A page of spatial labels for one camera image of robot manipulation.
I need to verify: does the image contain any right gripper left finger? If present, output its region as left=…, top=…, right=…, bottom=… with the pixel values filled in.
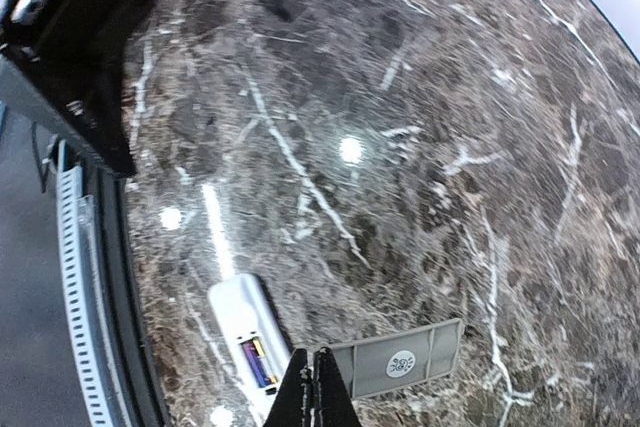
left=264, top=349, right=313, bottom=427

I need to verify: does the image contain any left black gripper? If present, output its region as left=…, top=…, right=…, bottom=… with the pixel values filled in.
left=1, top=0, right=151, bottom=178

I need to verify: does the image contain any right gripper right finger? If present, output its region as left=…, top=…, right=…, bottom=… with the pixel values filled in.
left=313, top=347, right=361, bottom=427

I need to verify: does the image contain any purple AAA battery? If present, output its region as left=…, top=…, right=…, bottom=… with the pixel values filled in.
left=241, top=340, right=271, bottom=388

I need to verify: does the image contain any grey battery cover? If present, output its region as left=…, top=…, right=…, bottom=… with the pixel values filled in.
left=330, top=318, right=464, bottom=399

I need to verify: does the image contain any white remote control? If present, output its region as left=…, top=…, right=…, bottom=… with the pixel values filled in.
left=208, top=273, right=291, bottom=424

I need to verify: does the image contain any gold AAA battery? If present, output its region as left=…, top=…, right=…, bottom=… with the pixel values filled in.
left=252, top=337, right=278, bottom=385

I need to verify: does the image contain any white slotted cable duct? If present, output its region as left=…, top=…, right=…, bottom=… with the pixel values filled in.
left=56, top=141, right=129, bottom=426

